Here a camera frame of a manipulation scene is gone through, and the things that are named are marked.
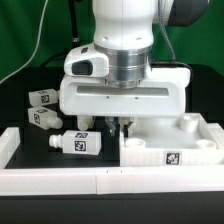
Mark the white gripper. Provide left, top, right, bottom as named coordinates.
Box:
left=59, top=67, right=191, bottom=137

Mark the white square tabletop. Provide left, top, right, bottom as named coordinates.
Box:
left=119, top=113, right=224, bottom=167

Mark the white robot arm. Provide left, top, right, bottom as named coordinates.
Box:
left=59, top=0, right=210, bottom=132

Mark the white U-shaped fence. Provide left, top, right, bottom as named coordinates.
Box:
left=0, top=127, right=224, bottom=196

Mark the green backdrop curtain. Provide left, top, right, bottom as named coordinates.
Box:
left=0, top=0, right=224, bottom=80

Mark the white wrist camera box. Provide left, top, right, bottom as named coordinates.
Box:
left=64, top=44, right=109, bottom=77

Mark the black cable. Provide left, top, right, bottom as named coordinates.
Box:
left=43, top=0, right=96, bottom=68

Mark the white cable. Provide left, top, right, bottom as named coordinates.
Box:
left=0, top=0, right=50, bottom=85

